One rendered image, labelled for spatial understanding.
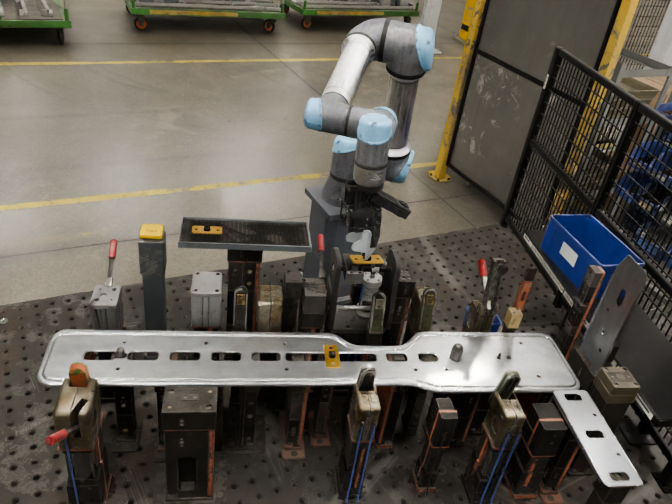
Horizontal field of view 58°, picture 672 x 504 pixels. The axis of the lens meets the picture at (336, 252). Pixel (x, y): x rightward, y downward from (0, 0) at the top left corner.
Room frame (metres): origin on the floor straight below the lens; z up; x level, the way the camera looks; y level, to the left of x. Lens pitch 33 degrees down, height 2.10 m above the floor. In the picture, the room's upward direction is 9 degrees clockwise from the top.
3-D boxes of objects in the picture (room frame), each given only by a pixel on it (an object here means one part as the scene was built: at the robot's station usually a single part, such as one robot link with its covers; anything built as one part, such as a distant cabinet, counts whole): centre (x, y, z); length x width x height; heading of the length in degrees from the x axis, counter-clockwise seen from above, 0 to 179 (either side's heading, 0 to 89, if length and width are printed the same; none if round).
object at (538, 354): (1.18, -0.01, 1.00); 1.38 x 0.22 x 0.02; 102
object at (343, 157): (1.89, 0.00, 1.27); 0.13 x 0.12 x 0.14; 82
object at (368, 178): (1.29, -0.05, 1.49); 0.08 x 0.08 x 0.05
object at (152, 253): (1.42, 0.52, 0.92); 0.08 x 0.08 x 0.44; 12
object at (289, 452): (1.17, 0.05, 0.84); 0.17 x 0.06 x 0.29; 12
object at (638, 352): (1.57, -0.87, 1.02); 0.90 x 0.22 x 0.03; 12
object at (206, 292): (1.29, 0.33, 0.90); 0.13 x 0.10 x 0.41; 12
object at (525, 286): (1.46, -0.55, 0.95); 0.03 x 0.01 x 0.50; 102
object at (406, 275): (1.45, -0.21, 0.91); 0.07 x 0.05 x 0.42; 12
